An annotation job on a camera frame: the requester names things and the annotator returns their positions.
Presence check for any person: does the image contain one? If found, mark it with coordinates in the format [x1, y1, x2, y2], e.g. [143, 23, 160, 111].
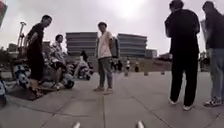
[93, 21, 115, 95]
[79, 49, 90, 65]
[49, 33, 68, 91]
[124, 58, 131, 77]
[164, 0, 201, 112]
[200, 0, 224, 108]
[22, 14, 53, 98]

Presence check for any grey multi-storey building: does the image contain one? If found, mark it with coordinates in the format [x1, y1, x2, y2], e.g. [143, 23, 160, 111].
[116, 33, 148, 58]
[65, 31, 99, 57]

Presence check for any low building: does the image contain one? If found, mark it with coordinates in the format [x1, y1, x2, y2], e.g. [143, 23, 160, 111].
[145, 48, 158, 60]

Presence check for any grey paved plaza ground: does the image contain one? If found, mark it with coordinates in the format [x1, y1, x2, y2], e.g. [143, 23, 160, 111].
[0, 70, 224, 128]

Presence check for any white scooter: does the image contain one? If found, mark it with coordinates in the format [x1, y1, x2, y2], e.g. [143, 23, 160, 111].
[39, 57, 76, 90]
[10, 58, 33, 90]

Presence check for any robot's own part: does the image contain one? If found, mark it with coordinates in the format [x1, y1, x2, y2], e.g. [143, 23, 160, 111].
[135, 120, 146, 128]
[72, 121, 82, 128]

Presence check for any lamp pole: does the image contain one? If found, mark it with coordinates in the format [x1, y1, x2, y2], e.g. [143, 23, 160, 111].
[17, 21, 28, 51]

